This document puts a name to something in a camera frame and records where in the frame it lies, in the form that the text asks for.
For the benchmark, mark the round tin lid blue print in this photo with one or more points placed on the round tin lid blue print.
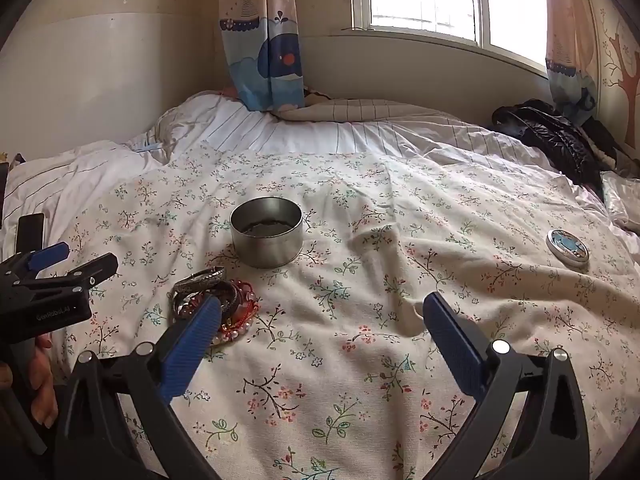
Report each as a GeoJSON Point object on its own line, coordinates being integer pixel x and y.
{"type": "Point", "coordinates": [568, 246]}

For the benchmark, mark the pink and blue curtain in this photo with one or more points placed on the pink and blue curtain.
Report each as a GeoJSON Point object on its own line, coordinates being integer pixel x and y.
{"type": "Point", "coordinates": [567, 60]}

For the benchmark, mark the floral bed sheet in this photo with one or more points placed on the floral bed sheet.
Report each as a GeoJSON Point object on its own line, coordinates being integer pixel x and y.
{"type": "Point", "coordinates": [350, 310]}

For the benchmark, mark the round metal tin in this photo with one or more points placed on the round metal tin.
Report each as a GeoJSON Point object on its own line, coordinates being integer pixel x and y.
{"type": "Point", "coordinates": [267, 250]}

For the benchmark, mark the tree wall decal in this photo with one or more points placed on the tree wall decal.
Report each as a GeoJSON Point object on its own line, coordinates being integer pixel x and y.
{"type": "Point", "coordinates": [625, 75]}

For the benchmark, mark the person's left hand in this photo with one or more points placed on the person's left hand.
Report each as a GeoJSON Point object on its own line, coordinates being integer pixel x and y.
{"type": "Point", "coordinates": [42, 385]}

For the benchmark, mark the window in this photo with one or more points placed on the window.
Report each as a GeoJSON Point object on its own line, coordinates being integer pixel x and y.
{"type": "Point", "coordinates": [430, 0]}

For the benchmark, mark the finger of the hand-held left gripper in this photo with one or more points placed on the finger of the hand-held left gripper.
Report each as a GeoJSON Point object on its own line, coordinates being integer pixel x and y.
{"type": "Point", "coordinates": [90, 270]}
{"type": "Point", "coordinates": [47, 255]}

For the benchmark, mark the small blue paper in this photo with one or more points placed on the small blue paper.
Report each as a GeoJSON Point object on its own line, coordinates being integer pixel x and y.
{"type": "Point", "coordinates": [148, 147]}

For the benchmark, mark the black puffer jacket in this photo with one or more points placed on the black puffer jacket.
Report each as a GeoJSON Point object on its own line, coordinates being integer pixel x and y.
{"type": "Point", "coordinates": [555, 135]}

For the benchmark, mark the striped pillow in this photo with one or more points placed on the striped pillow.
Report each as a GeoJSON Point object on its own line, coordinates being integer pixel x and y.
{"type": "Point", "coordinates": [360, 109]}

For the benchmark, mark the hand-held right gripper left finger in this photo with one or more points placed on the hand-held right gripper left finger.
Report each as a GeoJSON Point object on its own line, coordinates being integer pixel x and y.
{"type": "Point", "coordinates": [192, 345]}

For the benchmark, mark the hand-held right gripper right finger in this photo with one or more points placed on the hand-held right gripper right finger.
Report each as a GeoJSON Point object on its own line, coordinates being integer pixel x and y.
{"type": "Point", "coordinates": [455, 350]}

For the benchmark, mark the white satin pillow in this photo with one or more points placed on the white satin pillow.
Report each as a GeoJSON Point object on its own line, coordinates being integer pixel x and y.
{"type": "Point", "coordinates": [622, 200]}

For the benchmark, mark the whale print curtain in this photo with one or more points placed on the whale print curtain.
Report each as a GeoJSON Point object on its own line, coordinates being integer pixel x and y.
{"type": "Point", "coordinates": [265, 50]}

